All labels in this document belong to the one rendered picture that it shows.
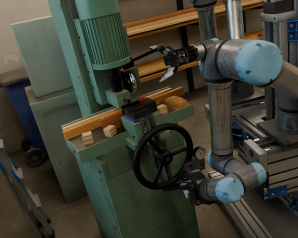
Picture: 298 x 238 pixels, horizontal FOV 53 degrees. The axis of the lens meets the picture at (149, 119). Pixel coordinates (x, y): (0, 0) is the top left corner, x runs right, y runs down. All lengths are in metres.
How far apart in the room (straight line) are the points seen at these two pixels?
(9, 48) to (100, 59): 2.38
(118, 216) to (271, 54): 1.00
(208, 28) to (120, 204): 0.97
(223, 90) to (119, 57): 0.52
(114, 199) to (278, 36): 1.03
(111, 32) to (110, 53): 0.09
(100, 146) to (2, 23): 2.54
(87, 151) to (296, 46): 1.01
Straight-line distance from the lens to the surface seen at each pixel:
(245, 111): 1.75
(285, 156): 1.33
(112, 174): 1.36
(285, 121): 1.31
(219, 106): 1.01
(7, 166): 2.03
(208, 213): 2.16
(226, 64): 0.88
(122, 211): 1.48
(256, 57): 0.84
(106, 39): 1.30
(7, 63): 3.64
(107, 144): 1.29
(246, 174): 1.02
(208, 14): 1.58
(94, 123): 1.41
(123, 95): 1.39
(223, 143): 1.06
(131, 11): 3.90
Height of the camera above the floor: 1.44
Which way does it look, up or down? 23 degrees down
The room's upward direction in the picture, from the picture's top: 12 degrees counter-clockwise
